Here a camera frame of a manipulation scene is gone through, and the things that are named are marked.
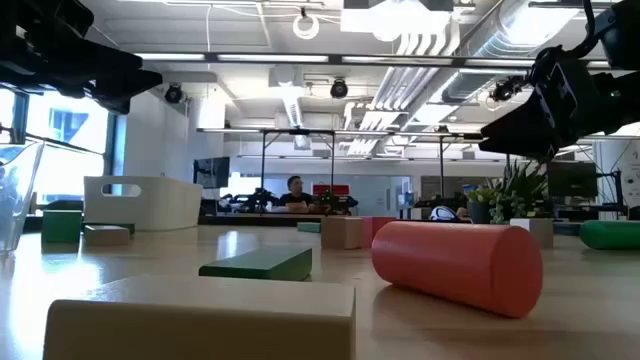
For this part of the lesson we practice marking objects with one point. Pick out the black computer monitor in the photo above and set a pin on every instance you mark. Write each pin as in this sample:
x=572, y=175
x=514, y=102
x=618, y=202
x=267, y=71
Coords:
x=572, y=179
x=212, y=172

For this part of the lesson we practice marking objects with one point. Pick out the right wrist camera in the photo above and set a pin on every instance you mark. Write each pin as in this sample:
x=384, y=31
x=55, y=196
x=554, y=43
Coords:
x=625, y=35

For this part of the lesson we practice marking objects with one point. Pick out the black idle robot arm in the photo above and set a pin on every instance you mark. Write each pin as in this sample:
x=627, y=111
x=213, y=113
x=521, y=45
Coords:
x=255, y=200

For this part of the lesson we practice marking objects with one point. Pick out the red wooden cylinder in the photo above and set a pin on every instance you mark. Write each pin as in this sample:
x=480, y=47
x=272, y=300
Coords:
x=450, y=265

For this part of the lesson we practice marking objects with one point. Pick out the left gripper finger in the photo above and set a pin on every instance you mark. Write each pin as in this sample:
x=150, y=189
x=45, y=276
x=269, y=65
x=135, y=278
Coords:
x=122, y=100
x=135, y=75

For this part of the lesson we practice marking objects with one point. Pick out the natural rectangular wooden block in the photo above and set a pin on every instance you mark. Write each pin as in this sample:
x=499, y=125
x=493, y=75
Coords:
x=200, y=320

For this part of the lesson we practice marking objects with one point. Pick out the potted succulent plant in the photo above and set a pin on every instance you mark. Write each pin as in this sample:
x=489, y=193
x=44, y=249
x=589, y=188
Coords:
x=515, y=195

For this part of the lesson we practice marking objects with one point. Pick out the person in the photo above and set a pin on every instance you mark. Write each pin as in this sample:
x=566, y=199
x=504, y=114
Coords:
x=297, y=199

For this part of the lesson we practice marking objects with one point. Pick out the red storage bins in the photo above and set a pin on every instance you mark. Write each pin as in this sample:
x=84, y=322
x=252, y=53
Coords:
x=331, y=189

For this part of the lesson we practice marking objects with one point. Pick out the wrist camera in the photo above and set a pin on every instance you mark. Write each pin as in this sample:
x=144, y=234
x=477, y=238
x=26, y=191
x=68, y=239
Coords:
x=45, y=20
x=625, y=35

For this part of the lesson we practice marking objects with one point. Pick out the green wooden cylinder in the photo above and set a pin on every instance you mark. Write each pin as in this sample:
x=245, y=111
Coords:
x=612, y=235

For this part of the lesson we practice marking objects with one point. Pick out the green wooden cube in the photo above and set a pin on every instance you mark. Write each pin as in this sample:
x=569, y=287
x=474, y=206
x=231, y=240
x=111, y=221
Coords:
x=61, y=227

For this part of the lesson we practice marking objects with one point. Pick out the clear plastic bin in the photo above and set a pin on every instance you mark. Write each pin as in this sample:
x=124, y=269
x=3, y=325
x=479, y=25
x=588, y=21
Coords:
x=17, y=200

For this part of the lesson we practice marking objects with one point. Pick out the white black round object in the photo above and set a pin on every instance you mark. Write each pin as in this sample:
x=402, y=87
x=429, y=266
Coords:
x=442, y=214

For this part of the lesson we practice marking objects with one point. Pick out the black metal workstation frame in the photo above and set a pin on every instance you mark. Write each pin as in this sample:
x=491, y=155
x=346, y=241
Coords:
x=300, y=132

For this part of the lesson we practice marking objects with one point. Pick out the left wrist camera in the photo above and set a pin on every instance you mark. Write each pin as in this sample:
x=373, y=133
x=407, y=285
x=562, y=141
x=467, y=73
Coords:
x=45, y=20

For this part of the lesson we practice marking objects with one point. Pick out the black mounted camera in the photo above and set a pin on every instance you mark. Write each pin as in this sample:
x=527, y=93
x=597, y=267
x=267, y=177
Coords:
x=505, y=90
x=339, y=88
x=173, y=94

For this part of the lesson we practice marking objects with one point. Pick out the small natural wooden block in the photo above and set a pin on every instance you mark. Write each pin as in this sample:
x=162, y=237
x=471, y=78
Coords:
x=106, y=236

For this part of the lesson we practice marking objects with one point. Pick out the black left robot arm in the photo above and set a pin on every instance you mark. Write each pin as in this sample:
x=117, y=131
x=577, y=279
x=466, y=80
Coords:
x=15, y=65

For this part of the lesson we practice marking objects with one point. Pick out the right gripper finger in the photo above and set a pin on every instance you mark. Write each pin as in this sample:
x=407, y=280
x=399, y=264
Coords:
x=530, y=153
x=520, y=130

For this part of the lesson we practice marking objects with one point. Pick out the natural wooden cube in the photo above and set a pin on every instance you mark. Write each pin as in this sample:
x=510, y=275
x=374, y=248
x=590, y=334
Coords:
x=532, y=234
x=342, y=232

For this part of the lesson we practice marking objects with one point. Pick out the red wooden cube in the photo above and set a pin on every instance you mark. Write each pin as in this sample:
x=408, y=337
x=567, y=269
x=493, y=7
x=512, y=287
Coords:
x=367, y=231

